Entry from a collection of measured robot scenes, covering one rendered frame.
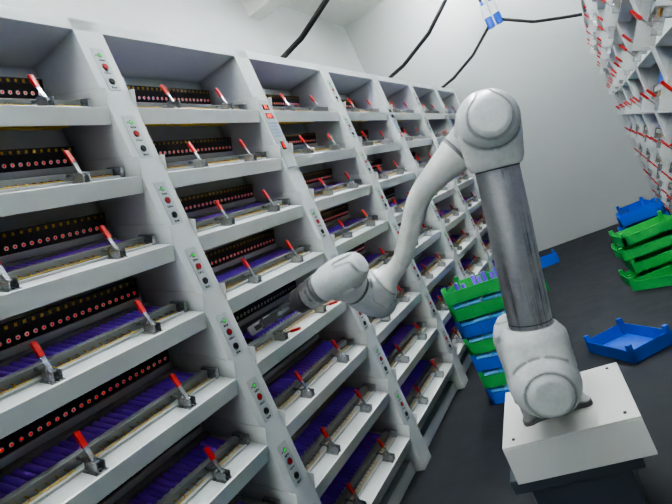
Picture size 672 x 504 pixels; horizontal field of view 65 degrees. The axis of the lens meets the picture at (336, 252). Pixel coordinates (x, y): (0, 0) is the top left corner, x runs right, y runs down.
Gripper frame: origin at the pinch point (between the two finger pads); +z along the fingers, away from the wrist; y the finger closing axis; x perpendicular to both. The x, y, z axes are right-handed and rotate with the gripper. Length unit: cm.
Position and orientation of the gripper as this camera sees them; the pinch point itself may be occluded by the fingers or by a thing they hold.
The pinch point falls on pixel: (260, 325)
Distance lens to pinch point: 166.6
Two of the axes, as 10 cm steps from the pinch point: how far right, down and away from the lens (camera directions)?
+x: 5.3, 8.5, -0.3
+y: -4.1, 2.2, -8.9
